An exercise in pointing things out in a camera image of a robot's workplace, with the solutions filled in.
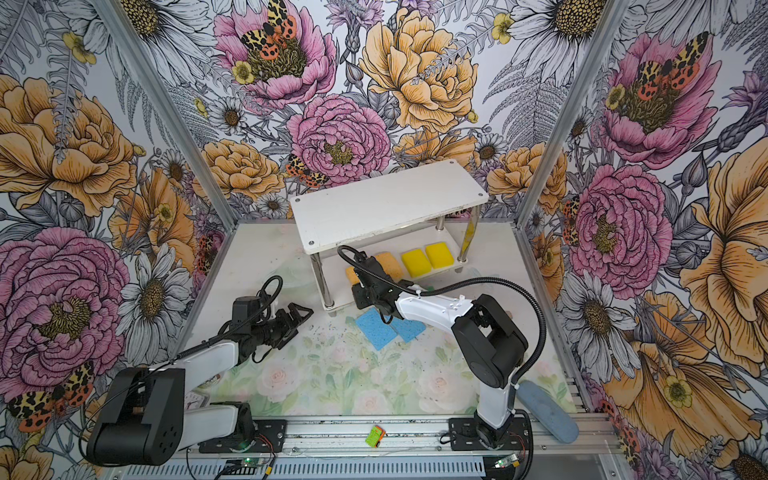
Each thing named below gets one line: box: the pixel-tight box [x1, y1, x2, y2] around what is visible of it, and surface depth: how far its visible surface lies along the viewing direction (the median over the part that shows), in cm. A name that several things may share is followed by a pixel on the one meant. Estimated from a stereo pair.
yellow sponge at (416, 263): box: [401, 249, 431, 278], surface depth 102 cm
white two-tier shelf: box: [290, 160, 489, 311], surface depth 81 cm
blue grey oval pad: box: [516, 380, 579, 444], surface depth 76 cm
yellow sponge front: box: [426, 242, 455, 269], surface depth 105 cm
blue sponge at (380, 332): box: [356, 307, 397, 351], surface depth 93 cm
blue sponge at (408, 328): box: [391, 318, 426, 343], surface depth 93 cm
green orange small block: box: [365, 424, 387, 448], surface depth 74 cm
